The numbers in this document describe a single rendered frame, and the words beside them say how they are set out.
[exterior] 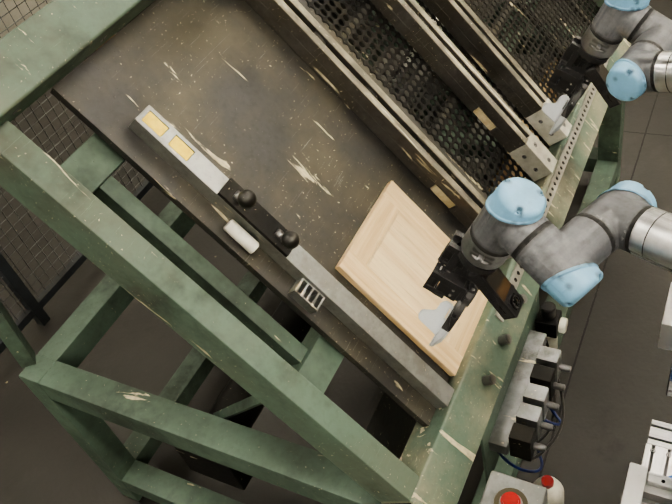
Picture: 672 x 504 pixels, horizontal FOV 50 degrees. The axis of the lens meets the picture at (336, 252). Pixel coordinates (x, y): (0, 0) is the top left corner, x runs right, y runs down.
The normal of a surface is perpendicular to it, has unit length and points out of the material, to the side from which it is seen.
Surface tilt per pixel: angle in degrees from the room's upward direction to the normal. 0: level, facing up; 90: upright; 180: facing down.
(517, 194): 28
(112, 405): 0
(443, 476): 53
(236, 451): 0
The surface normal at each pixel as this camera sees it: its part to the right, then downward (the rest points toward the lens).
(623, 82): -0.62, 0.63
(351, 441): 0.57, -0.29
